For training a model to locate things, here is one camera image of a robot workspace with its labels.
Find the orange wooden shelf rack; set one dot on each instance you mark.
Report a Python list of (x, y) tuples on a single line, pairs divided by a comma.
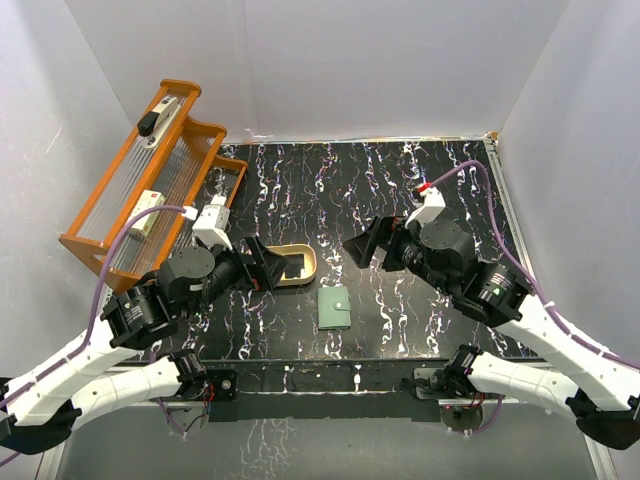
[(173, 173)]

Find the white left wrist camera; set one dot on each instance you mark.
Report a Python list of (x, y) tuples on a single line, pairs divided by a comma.
[(210, 226)]

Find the black and white stapler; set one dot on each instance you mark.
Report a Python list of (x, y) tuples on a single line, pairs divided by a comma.
[(153, 126)]

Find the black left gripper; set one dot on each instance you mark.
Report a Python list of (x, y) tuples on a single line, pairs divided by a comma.
[(263, 265)]

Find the white small clip object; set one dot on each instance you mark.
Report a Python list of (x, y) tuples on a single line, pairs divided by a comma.
[(218, 200)]

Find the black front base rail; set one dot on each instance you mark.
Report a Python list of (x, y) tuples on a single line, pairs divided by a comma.
[(334, 389)]

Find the mint green card holder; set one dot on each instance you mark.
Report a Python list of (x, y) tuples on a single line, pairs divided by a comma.
[(334, 308)]

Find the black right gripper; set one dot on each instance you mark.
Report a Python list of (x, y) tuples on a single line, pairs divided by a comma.
[(363, 247)]

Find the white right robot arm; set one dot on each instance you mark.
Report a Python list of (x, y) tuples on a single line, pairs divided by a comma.
[(585, 385)]

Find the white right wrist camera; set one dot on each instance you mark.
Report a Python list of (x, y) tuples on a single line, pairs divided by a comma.
[(433, 204)]

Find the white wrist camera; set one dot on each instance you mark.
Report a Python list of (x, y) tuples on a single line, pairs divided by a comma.
[(210, 226), (433, 204)]

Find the tan oval wooden tray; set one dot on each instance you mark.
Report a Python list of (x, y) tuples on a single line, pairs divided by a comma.
[(302, 264)]

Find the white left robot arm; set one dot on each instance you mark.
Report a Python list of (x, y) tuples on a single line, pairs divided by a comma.
[(45, 406)]

